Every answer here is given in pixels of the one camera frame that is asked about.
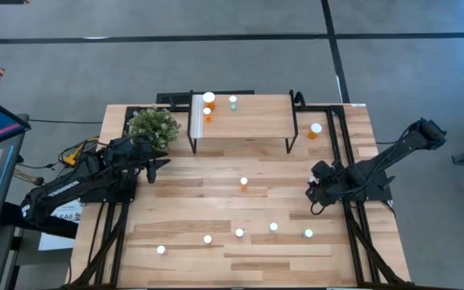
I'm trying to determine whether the black power strip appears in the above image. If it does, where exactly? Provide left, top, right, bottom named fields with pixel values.
left=155, top=89, right=256, bottom=106

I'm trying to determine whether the large orange pill bottle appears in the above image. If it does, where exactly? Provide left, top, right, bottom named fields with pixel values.
left=201, top=91, right=217, bottom=110
left=307, top=122, right=323, bottom=140

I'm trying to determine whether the black mounting bracket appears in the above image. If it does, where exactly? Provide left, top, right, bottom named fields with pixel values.
left=288, top=89, right=306, bottom=109

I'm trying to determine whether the black floor cable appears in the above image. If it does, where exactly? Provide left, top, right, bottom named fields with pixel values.
left=28, top=118, right=104, bottom=125

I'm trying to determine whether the white paper sheet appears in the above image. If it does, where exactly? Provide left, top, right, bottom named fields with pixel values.
left=38, top=199, right=84, bottom=251

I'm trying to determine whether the black aluminium mounting frame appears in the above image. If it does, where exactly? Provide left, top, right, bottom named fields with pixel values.
left=68, top=103, right=412, bottom=290

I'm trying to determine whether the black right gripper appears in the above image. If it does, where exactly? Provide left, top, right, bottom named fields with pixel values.
left=305, top=159, right=350, bottom=206

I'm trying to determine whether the black support beam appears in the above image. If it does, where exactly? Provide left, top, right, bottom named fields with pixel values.
left=0, top=201, right=80, bottom=239

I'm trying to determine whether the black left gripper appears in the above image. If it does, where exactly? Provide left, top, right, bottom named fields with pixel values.
left=134, top=139, right=172, bottom=184

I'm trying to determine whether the green potted plant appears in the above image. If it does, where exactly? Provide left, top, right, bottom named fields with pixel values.
left=126, top=106, right=181, bottom=151

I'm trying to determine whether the yellow cable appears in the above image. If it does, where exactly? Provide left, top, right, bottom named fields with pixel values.
left=63, top=139, right=100, bottom=167

